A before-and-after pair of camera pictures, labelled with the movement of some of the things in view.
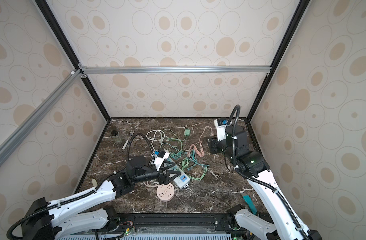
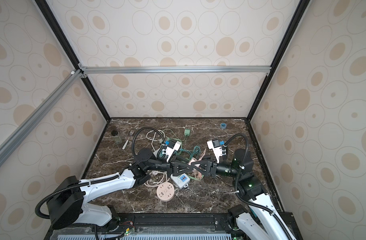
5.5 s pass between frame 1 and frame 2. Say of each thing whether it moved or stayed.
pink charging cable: moved
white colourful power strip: stayed
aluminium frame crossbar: stayed
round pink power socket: stayed
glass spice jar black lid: stayed
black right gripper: moved
